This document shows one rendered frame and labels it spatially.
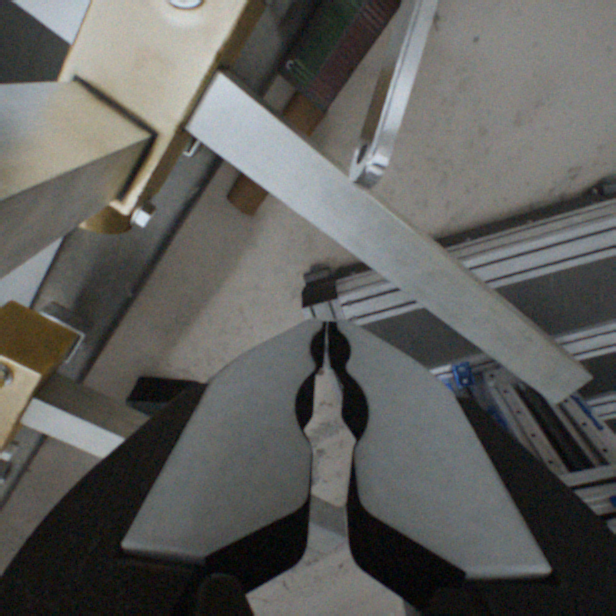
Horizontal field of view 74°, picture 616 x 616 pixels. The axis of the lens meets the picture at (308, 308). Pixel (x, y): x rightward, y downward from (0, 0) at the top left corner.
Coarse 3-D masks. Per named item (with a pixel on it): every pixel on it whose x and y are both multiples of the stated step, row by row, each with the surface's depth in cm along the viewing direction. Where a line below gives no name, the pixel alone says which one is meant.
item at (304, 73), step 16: (336, 0) 28; (352, 0) 28; (336, 16) 29; (352, 16) 29; (320, 32) 29; (336, 32) 29; (304, 48) 30; (320, 48) 30; (304, 64) 30; (320, 64) 30; (304, 80) 31
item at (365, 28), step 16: (384, 0) 28; (400, 0) 28; (368, 16) 29; (384, 16) 29; (352, 32) 29; (368, 32) 29; (336, 48) 30; (352, 48) 30; (336, 64) 30; (352, 64) 30; (320, 80) 31; (336, 80) 31; (320, 96) 31
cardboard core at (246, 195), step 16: (304, 96) 87; (288, 112) 89; (304, 112) 88; (320, 112) 89; (304, 128) 90; (240, 176) 97; (240, 192) 97; (256, 192) 97; (240, 208) 98; (256, 208) 101
